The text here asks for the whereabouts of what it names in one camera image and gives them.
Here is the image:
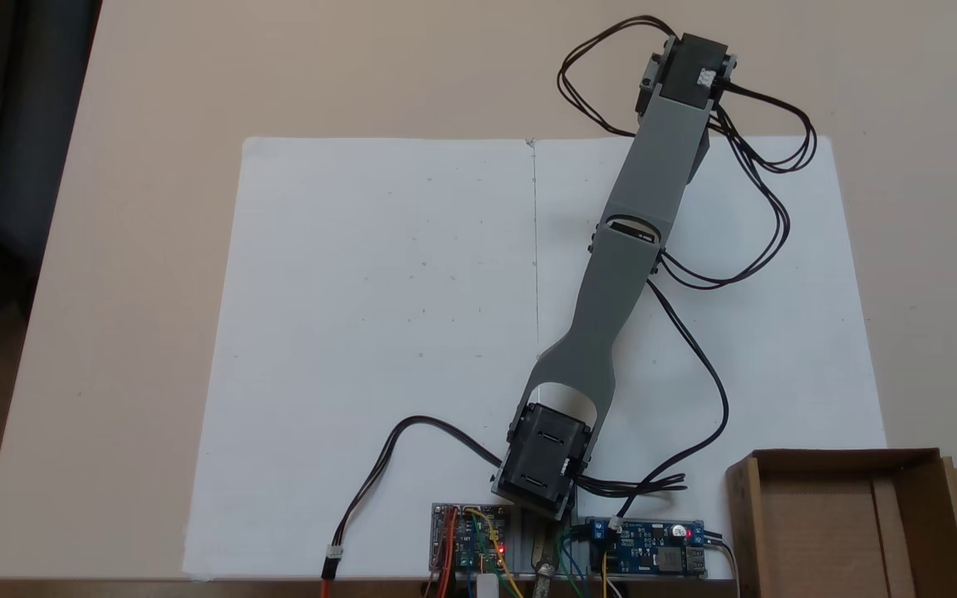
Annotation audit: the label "white paper sheet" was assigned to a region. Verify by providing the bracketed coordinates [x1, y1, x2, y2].
[182, 137, 539, 581]
[532, 137, 891, 582]

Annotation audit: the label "motor controller circuit board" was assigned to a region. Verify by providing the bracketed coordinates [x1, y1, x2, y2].
[431, 502, 513, 574]

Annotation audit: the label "blue power circuit board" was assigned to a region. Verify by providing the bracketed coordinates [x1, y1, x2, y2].
[582, 517, 708, 576]

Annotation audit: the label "brown cardboard box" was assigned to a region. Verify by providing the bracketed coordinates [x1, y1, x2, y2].
[726, 448, 957, 598]

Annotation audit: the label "black cable with connector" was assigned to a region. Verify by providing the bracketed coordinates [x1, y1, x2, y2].
[321, 415, 503, 598]

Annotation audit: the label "orange wires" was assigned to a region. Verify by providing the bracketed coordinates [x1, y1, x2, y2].
[435, 515, 456, 598]

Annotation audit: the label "thin black servo wires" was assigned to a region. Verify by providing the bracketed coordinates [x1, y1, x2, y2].
[557, 15, 818, 520]

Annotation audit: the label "yellow blue green wires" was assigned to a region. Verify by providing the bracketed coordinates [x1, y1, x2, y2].
[464, 508, 525, 598]

